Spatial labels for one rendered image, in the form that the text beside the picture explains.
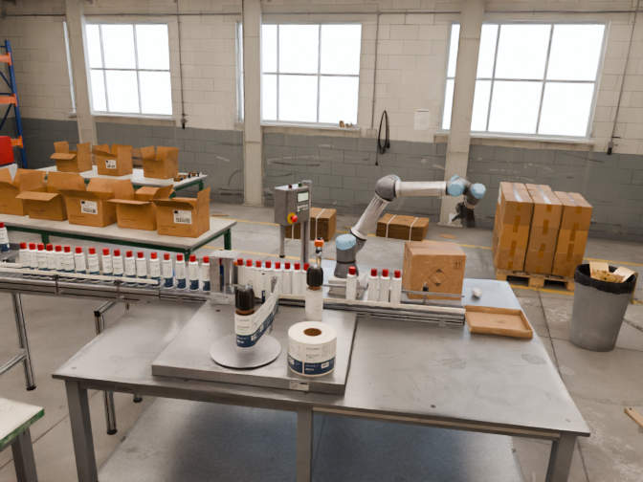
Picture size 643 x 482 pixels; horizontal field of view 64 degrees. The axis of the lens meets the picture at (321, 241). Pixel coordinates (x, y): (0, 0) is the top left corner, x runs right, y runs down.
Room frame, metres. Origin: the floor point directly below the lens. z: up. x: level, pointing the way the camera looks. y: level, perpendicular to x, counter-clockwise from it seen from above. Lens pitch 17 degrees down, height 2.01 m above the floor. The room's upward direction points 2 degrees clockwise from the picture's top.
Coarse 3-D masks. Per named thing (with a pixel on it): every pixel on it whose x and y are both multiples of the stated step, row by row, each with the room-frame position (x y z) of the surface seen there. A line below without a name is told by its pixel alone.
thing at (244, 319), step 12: (240, 288) 1.99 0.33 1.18; (252, 288) 2.00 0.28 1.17; (240, 300) 1.96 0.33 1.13; (252, 300) 1.99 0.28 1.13; (240, 312) 1.98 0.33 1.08; (252, 312) 2.00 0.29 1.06; (240, 324) 1.96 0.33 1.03; (252, 324) 1.97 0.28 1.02; (240, 336) 1.96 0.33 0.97; (252, 336) 1.97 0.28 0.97; (240, 348) 1.96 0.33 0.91; (252, 348) 1.98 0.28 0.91
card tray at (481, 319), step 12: (468, 312) 2.57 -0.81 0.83; (480, 312) 2.58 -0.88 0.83; (492, 312) 2.57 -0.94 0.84; (504, 312) 2.56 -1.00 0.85; (516, 312) 2.55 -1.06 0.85; (468, 324) 2.42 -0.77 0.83; (480, 324) 2.43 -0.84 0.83; (492, 324) 2.43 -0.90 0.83; (504, 324) 2.43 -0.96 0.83; (516, 324) 2.44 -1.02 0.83; (528, 324) 2.38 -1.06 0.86; (516, 336) 2.31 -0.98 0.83; (528, 336) 2.30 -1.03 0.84
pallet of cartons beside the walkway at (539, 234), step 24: (504, 192) 5.61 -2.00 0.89; (528, 192) 5.71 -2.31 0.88; (552, 192) 5.69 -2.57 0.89; (504, 216) 5.21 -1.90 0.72; (528, 216) 5.16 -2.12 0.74; (552, 216) 5.10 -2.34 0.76; (576, 216) 5.04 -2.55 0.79; (504, 240) 5.21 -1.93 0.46; (528, 240) 5.18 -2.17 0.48; (552, 240) 5.09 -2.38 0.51; (576, 240) 5.02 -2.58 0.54; (504, 264) 5.20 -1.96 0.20; (528, 264) 5.14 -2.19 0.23; (552, 264) 5.12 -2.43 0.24; (576, 264) 5.02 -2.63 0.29
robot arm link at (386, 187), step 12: (384, 180) 2.82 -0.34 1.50; (396, 180) 2.79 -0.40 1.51; (456, 180) 2.72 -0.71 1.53; (384, 192) 2.78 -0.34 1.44; (396, 192) 2.75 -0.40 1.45; (408, 192) 2.74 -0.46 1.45; (420, 192) 2.71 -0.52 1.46; (432, 192) 2.69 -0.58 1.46; (444, 192) 2.67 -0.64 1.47; (456, 192) 2.62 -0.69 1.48
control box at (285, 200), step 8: (280, 192) 2.61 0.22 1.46; (288, 192) 2.58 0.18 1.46; (296, 192) 2.62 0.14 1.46; (280, 200) 2.61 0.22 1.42; (288, 200) 2.58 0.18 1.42; (296, 200) 2.63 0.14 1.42; (280, 208) 2.61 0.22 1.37; (288, 208) 2.59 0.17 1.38; (296, 208) 2.63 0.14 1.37; (280, 216) 2.61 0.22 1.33; (288, 216) 2.58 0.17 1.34; (304, 216) 2.67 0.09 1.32; (280, 224) 2.61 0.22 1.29; (288, 224) 2.59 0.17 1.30
